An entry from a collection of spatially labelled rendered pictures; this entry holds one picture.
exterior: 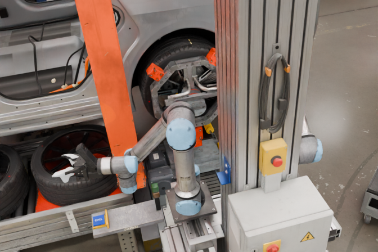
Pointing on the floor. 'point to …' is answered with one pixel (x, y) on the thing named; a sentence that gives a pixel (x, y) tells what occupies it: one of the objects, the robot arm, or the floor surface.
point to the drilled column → (128, 241)
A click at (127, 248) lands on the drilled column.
